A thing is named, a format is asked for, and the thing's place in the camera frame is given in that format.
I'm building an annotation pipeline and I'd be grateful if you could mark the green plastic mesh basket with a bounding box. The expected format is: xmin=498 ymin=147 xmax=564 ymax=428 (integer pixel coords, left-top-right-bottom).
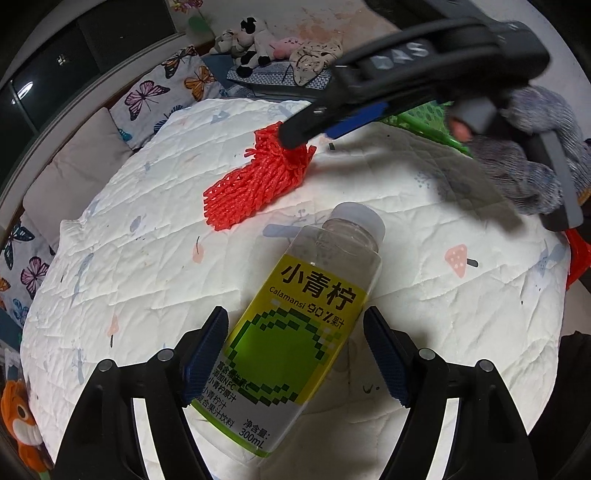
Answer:
xmin=382 ymin=101 xmax=470 ymax=156

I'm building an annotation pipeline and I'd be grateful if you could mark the red foam fruit net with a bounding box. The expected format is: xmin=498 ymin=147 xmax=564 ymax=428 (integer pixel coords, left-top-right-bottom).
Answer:
xmin=204 ymin=122 xmax=317 ymax=231

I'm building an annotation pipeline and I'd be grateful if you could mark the yellow green juice bottle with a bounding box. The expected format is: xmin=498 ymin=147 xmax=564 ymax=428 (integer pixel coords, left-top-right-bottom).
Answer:
xmin=193 ymin=202 xmax=386 ymax=464

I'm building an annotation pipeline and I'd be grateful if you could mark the gloved right hand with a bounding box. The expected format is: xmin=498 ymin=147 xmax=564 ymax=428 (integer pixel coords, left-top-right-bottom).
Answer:
xmin=446 ymin=86 xmax=590 ymax=215

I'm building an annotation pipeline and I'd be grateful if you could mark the beige spotted cloth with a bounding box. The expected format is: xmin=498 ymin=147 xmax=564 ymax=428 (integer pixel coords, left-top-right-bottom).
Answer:
xmin=290 ymin=40 xmax=342 ymax=86

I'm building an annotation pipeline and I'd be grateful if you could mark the pink plush toy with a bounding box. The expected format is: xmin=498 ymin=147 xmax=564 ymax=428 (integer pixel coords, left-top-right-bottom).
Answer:
xmin=270 ymin=37 xmax=304 ymax=61

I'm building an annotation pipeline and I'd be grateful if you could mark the orange fox plush toy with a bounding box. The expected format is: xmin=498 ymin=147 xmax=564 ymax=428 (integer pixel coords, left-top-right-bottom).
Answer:
xmin=1 ymin=380 xmax=52 ymax=474

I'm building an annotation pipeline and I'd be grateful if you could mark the black white cow plush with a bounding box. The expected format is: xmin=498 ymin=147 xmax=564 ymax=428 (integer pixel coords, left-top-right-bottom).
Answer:
xmin=209 ymin=16 xmax=276 ymax=78

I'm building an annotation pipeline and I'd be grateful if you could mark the right butterfly pillow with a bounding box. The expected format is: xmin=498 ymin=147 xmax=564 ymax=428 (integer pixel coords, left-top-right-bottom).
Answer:
xmin=109 ymin=45 xmax=225 ymax=151

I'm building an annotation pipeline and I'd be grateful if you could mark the butterfly pillow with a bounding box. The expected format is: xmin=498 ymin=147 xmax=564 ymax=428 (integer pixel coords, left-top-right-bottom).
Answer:
xmin=1 ymin=213 xmax=55 ymax=328
xmin=109 ymin=45 xmax=225 ymax=151

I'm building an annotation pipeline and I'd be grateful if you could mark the white quilted blanket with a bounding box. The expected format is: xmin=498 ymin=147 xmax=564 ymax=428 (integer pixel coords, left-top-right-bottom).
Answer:
xmin=21 ymin=99 xmax=570 ymax=456

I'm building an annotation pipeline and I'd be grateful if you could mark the left butterfly pillow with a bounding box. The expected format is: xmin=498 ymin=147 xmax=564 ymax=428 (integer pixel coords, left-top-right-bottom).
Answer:
xmin=1 ymin=213 xmax=55 ymax=328

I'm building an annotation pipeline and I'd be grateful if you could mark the grey pillow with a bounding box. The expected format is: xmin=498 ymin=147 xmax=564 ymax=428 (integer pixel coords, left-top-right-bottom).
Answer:
xmin=23 ymin=108 xmax=132 ymax=249

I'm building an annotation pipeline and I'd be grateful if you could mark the dark window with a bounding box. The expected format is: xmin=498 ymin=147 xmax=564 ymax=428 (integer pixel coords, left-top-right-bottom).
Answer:
xmin=1 ymin=1 xmax=176 ymax=160

